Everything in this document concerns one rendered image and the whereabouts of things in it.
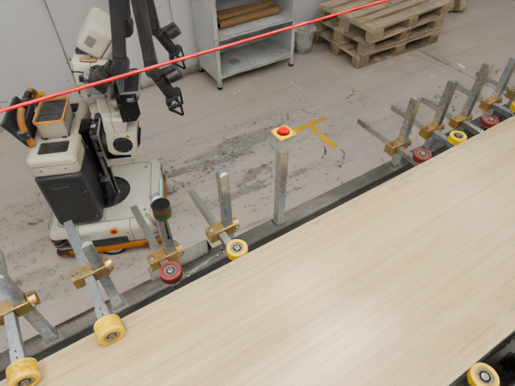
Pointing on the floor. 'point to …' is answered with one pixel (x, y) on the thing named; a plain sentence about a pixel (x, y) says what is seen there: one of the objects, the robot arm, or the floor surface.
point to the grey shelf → (261, 58)
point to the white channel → (507, 364)
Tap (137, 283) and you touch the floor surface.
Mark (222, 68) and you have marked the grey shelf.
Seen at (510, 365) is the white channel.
